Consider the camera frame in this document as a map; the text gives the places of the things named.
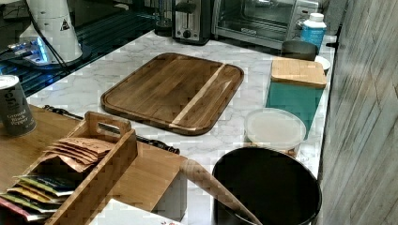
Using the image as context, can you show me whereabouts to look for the wooden spoon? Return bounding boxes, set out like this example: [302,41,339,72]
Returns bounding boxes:
[179,159,263,225]

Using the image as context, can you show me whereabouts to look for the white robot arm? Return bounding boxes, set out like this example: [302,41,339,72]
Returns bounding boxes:
[8,0,84,67]

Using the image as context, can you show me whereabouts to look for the silver toaster oven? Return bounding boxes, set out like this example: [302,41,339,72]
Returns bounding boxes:
[211,0,322,50]

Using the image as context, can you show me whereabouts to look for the ground black pepper tin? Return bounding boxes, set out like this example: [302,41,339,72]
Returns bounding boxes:
[0,75,36,136]

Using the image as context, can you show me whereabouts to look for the black utensil pot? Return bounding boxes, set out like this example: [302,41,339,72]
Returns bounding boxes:
[212,147,322,225]

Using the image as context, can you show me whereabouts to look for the white lidded mug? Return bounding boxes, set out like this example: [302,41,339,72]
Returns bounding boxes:
[314,55,330,75]

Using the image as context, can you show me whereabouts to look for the black toaster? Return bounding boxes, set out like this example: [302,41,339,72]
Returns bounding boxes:
[172,0,213,45]

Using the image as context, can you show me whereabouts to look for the wooden tea bag tray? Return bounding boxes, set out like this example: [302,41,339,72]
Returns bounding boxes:
[25,112,138,225]

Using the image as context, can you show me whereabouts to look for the blue bottle white cap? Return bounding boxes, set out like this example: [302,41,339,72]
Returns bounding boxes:
[300,13,327,50]

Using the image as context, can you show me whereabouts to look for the brown tea packets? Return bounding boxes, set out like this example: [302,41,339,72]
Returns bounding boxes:
[39,137,115,173]

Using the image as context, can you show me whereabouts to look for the black coffee maker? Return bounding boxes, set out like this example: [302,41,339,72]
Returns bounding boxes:
[155,0,172,37]

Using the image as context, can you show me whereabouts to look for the wooden cutting board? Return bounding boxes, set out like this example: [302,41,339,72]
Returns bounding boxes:
[100,52,244,136]

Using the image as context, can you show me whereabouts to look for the colourful tea packets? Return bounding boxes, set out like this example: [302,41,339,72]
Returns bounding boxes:
[1,174,77,222]

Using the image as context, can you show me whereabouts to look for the teal canister bamboo lid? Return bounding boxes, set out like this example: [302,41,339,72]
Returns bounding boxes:
[265,57,327,132]

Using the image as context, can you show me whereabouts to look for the grey metal cup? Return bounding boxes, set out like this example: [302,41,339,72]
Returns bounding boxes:
[281,40,318,61]

